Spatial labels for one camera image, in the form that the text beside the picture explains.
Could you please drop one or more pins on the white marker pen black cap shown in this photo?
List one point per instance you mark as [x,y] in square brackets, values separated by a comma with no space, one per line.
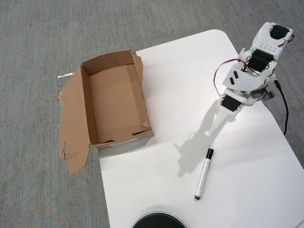
[204,175]

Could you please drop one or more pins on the grey table clamp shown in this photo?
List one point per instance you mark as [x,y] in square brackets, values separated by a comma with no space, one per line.
[269,95]

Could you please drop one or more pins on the black round disc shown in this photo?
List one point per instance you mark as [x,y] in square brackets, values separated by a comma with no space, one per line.
[159,221]

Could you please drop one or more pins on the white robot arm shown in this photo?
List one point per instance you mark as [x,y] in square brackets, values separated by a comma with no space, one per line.
[268,45]

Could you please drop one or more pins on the small white paper strip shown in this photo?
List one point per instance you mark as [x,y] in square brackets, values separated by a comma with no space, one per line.
[64,76]

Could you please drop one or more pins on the open brown cardboard box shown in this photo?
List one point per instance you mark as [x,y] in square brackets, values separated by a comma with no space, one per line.
[76,118]

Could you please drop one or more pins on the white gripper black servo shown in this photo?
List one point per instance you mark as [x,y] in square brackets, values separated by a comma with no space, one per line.
[229,102]

